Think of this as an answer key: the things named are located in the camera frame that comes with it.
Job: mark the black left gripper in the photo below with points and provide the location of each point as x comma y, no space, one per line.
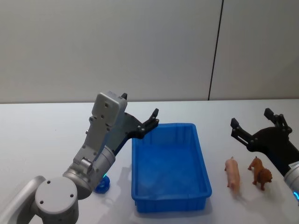
130,126

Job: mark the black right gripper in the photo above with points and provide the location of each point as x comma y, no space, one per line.
273,142

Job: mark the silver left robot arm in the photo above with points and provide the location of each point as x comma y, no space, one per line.
56,200

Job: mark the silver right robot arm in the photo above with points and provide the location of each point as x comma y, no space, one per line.
293,179

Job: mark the brown toy lion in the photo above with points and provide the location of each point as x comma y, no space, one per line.
260,172

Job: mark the pink toy pig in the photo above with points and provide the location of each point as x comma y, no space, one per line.
233,173

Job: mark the blue plastic bin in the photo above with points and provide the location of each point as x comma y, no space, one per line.
170,163

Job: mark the small blue plastic toy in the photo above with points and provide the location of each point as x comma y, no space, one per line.
104,185

